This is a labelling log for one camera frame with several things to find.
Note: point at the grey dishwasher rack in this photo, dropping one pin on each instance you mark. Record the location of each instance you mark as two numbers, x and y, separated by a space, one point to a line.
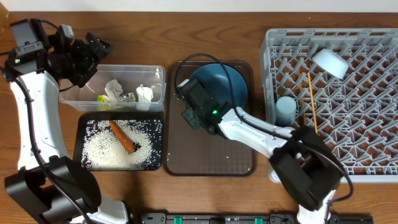
356 115

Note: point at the orange carrot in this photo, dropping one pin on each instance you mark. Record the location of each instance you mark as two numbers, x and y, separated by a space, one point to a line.
122 138

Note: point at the light blue cup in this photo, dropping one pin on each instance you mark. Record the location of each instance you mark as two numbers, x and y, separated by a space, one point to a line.
285 111

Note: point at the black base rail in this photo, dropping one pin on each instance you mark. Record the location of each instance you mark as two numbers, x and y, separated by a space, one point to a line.
162 218

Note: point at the yellow green wrapper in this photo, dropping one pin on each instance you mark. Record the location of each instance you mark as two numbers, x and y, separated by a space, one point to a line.
104 104

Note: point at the dark blue plate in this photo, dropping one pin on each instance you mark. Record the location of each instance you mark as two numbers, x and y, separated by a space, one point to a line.
215 81

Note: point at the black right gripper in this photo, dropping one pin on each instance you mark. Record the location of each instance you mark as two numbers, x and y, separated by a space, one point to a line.
188 112

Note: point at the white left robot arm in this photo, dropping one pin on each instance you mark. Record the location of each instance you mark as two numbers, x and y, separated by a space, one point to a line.
49 185

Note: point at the white rice pile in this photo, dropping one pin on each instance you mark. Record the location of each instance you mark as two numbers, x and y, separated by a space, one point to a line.
102 151

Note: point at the light blue bowl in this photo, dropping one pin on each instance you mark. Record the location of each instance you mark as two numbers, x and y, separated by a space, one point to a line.
331 63

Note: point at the white tissue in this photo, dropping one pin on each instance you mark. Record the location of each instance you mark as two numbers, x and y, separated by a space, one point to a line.
145 96

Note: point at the brown serving tray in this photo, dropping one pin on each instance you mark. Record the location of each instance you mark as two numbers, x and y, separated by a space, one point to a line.
195 152

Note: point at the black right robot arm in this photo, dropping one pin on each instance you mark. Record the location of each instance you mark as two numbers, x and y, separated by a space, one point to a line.
308 170

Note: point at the clear plastic waste bin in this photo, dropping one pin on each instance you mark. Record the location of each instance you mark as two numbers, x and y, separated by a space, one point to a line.
128 76

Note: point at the crumpled silver foil ball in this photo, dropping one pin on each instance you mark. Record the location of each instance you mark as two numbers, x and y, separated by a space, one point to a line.
127 97

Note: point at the white crumpled paper ball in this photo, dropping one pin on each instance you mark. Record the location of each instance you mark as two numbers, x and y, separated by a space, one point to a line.
113 91

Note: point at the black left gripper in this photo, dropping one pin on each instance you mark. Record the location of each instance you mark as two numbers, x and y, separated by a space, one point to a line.
91 63

